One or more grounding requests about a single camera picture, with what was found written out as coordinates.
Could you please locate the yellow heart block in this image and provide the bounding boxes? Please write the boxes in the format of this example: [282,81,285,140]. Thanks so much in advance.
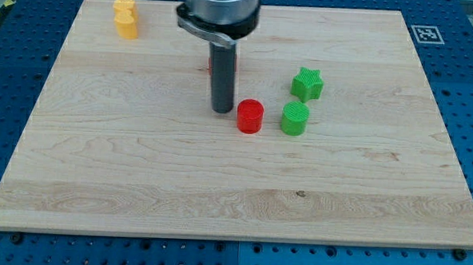
[114,10,138,39]

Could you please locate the red star block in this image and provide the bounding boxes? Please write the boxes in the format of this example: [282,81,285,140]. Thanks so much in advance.
[208,54,237,77]

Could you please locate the light wooden board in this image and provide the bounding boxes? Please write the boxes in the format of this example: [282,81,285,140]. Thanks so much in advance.
[0,0,473,249]

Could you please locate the white fiducial marker tag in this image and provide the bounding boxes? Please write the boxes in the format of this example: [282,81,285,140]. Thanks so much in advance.
[411,25,444,45]

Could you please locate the green star block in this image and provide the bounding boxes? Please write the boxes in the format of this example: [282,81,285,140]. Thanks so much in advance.
[290,66,324,103]

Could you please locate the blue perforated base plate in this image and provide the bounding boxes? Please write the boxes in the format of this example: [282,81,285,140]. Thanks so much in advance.
[0,0,473,265]

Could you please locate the red cylinder block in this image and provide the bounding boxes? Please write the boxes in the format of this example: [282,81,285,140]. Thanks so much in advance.
[236,99,264,134]

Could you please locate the yellow pentagon block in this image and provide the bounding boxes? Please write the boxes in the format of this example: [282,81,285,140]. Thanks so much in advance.
[113,0,138,20]

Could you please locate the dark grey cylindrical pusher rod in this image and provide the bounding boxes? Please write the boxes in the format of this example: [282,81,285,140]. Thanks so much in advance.
[209,42,237,113]

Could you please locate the green cylinder block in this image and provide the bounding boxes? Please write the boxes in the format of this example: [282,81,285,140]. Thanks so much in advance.
[280,101,309,136]

